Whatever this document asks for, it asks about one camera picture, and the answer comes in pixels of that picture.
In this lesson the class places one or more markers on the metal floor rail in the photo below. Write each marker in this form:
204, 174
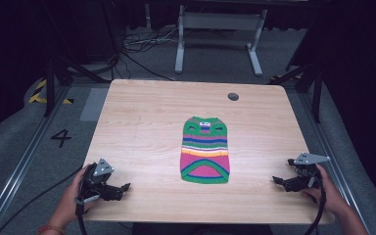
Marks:
333, 147
19, 169

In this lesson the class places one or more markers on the grey round table grommet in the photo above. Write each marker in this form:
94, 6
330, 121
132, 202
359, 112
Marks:
233, 96

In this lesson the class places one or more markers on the person's left hand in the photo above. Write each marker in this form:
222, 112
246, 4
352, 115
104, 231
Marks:
70, 199

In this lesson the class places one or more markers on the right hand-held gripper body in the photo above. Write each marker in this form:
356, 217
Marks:
305, 173

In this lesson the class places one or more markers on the white metal table frame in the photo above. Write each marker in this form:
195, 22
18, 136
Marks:
220, 21

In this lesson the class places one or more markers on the striped knitted pet sweater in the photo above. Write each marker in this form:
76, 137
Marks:
205, 150

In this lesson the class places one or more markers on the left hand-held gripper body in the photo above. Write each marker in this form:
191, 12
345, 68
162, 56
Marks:
95, 186

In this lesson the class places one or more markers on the person's right hand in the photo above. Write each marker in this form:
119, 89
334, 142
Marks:
328, 192

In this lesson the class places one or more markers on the black metal stand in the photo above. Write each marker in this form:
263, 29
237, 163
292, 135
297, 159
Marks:
49, 88
316, 94

